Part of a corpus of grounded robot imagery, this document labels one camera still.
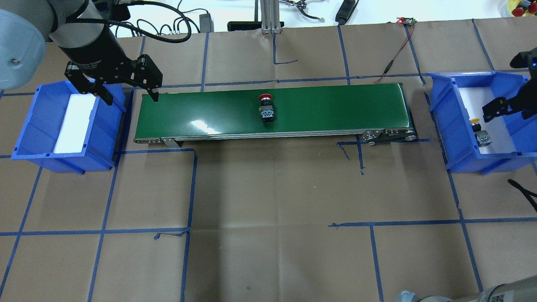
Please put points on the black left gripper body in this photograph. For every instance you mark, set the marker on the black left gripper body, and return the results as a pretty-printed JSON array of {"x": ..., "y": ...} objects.
[{"x": 95, "y": 49}]

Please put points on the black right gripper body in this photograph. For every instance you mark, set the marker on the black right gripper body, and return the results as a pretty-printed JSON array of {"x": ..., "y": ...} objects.
[{"x": 529, "y": 91}]

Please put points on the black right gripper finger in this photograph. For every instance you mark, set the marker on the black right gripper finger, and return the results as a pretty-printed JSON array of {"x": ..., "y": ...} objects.
[{"x": 498, "y": 107}]

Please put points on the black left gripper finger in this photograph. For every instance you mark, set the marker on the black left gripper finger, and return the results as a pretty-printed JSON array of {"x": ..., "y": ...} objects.
[
  {"x": 95, "y": 88},
  {"x": 147, "y": 75}
]

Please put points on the yellow push button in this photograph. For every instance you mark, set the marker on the yellow push button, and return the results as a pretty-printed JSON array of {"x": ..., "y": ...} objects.
[{"x": 481, "y": 136}]

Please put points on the red push button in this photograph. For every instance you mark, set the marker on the red push button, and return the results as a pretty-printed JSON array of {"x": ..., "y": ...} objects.
[{"x": 266, "y": 108}]

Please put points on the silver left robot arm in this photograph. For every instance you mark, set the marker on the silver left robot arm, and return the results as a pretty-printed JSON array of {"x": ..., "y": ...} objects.
[{"x": 26, "y": 27}]

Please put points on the blue bin with buttons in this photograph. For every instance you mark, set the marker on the blue bin with buttons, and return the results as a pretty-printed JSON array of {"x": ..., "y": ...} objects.
[{"x": 42, "y": 125}]

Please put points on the black power adapter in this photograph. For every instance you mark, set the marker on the black power adapter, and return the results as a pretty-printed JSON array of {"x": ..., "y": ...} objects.
[{"x": 206, "y": 24}]

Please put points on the green conveyor belt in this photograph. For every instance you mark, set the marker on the green conveyor belt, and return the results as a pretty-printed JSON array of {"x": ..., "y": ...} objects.
[{"x": 378, "y": 112}]

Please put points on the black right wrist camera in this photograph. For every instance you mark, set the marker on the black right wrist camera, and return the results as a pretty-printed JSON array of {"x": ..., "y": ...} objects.
[{"x": 525, "y": 59}]

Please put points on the aluminium frame post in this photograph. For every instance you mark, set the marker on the aluminium frame post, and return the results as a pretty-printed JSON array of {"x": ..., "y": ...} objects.
[{"x": 270, "y": 20}]

